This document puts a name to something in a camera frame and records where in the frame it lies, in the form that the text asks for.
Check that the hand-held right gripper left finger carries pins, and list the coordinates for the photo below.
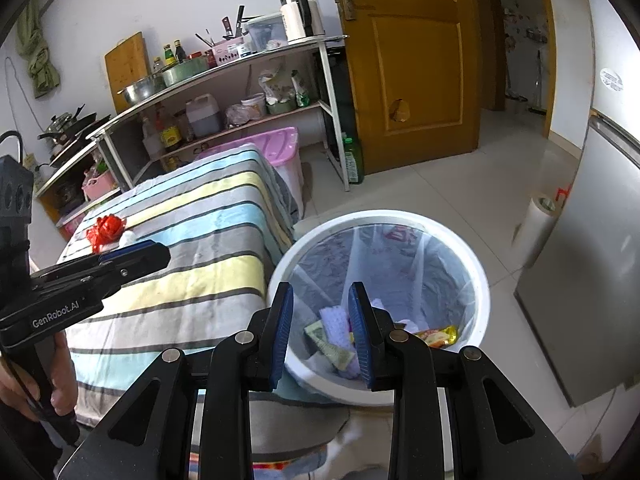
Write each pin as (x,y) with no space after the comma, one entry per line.
(282,335)

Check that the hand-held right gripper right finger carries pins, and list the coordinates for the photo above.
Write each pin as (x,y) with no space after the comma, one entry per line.
(358,335)

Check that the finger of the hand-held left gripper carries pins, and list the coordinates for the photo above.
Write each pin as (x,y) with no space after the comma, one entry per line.
(135,265)
(125,250)

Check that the white tissue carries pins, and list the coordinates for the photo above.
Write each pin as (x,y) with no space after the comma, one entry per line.
(334,325)
(407,326)

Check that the red wrapper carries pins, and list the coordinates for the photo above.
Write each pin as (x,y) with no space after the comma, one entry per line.
(105,232)

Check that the green paper packet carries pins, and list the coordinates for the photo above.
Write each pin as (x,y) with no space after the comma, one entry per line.
(332,347)

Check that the yellow snack wrapper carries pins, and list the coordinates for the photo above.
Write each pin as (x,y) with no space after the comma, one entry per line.
(440,335)

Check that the white round trash bin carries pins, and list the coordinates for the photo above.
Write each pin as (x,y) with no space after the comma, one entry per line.
(475,280)

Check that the person's left hand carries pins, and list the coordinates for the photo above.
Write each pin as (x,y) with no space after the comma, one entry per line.
(65,375)

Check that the small white tissue ball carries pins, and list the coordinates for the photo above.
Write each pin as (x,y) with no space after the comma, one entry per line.
(127,238)

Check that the flat white tissue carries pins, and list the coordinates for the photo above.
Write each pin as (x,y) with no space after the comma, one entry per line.
(407,326)

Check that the pink plastic basket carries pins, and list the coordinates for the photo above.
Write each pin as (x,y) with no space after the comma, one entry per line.
(100,187)

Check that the striped table cloth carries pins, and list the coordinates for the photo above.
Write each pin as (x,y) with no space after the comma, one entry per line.
(200,240)

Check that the translucent bin liner bag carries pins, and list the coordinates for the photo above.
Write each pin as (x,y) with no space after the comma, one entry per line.
(330,265)

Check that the grey cloth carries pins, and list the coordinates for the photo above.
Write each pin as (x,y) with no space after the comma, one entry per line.
(295,430)

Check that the low white shelf rack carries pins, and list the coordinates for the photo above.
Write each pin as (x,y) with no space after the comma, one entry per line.
(65,170)

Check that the white plastic vinegar bottle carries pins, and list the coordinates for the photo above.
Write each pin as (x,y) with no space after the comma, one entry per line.
(151,140)

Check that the yellow label sauce bottle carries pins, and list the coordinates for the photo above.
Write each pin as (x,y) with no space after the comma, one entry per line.
(170,136)

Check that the black wok with lid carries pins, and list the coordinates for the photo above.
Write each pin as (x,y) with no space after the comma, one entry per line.
(62,127)

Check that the white plastic oil jug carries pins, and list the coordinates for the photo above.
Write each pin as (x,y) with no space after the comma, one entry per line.
(204,117)

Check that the steel mixing bowl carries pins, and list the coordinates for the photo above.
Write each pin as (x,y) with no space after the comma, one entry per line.
(140,91)

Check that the green plastic bottle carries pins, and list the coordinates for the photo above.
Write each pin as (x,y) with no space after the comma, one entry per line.
(353,162)

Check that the clear knotted plastic bag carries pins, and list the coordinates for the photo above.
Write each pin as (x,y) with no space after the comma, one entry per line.
(236,116)

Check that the wooden cutting board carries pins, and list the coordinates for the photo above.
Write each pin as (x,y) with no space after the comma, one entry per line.
(127,72)

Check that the pink lidded storage box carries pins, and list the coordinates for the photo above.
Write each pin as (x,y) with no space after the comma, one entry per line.
(280,145)

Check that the green enamel basin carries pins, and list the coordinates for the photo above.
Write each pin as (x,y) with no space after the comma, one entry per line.
(185,72)

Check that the white paper roll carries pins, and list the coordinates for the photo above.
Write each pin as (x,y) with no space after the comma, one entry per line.
(535,235)

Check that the dark soy sauce bottle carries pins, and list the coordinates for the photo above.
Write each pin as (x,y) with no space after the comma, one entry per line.
(180,52)

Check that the small green bowl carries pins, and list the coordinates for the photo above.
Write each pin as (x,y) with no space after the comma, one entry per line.
(281,106)

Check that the green hanging cloth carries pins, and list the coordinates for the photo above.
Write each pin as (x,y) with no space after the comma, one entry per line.
(37,55)

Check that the white crumpled plastic bag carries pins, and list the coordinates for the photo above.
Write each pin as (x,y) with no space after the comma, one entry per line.
(272,87)

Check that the pink utensil basket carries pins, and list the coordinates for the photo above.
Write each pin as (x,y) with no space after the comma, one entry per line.
(227,52)

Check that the green food packet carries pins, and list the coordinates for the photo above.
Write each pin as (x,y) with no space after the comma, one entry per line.
(301,90)

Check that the silver refrigerator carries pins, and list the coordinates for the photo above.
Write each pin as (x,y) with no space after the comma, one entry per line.
(595,260)

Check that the red plastic item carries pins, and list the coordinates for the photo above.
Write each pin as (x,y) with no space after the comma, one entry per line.
(564,192)

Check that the white metal shelf rack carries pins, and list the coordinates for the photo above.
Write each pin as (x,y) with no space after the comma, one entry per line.
(327,85)

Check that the clear plastic container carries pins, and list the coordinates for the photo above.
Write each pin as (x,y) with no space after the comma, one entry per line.
(267,32)

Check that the brown cardboard box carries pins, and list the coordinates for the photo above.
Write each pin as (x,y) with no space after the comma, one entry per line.
(595,460)

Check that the brown wooden door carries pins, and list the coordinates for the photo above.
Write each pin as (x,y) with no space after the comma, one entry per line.
(415,60)

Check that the white thermos flask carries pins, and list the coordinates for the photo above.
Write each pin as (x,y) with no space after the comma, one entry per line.
(292,22)

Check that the black steel electric kettle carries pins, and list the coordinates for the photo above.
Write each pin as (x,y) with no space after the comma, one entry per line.
(312,10)

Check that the white round fridge sticker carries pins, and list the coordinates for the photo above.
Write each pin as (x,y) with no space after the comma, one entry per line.
(612,79)

